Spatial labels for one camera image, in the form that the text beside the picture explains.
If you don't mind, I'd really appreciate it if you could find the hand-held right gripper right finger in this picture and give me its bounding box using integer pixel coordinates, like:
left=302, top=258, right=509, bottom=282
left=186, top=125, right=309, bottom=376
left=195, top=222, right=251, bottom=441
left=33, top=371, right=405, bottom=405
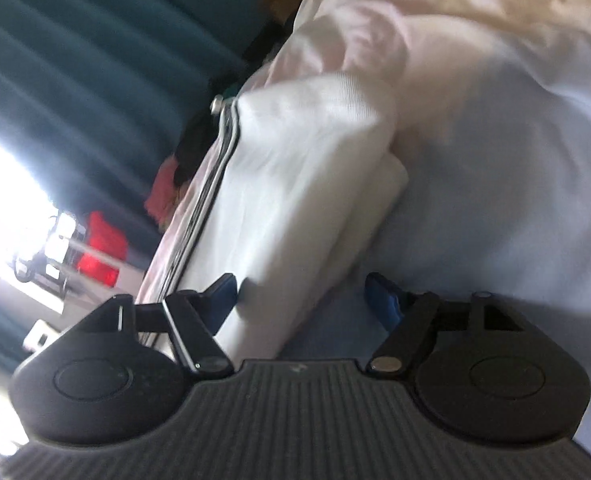
left=364, top=272, right=527, bottom=377

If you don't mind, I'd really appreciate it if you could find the pink and cream bed blanket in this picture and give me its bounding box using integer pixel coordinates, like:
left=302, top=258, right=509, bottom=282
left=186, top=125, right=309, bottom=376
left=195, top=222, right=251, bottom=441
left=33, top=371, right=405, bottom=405
left=138, top=0, right=591, bottom=461

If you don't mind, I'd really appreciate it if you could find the red garment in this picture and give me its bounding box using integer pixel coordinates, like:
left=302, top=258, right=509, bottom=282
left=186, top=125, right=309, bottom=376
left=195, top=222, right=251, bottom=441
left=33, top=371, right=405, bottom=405
left=72, top=211, right=130, bottom=287

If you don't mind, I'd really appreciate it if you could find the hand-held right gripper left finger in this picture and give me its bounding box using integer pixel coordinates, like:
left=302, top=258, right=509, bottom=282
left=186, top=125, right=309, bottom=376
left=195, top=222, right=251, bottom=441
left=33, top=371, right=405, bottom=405
left=82, top=273, right=240, bottom=377

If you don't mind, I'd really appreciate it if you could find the pile of dark clothes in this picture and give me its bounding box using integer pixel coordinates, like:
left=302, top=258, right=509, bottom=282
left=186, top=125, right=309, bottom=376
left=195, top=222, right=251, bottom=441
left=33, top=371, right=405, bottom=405
left=172, top=74, right=257, bottom=187

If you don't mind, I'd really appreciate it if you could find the cream zip-up hoodie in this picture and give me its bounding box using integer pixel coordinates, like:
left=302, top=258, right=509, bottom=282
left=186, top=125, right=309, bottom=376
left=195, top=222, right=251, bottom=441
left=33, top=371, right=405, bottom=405
left=176, top=72, right=409, bottom=357

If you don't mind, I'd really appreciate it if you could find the window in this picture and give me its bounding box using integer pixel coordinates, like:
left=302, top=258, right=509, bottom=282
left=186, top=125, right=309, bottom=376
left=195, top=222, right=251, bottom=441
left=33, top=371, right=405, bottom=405
left=0, top=131, right=79, bottom=303

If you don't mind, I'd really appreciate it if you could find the pink cloth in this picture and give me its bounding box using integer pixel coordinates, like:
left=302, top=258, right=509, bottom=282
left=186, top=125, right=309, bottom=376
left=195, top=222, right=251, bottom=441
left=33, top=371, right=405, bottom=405
left=144, top=154, right=189, bottom=227

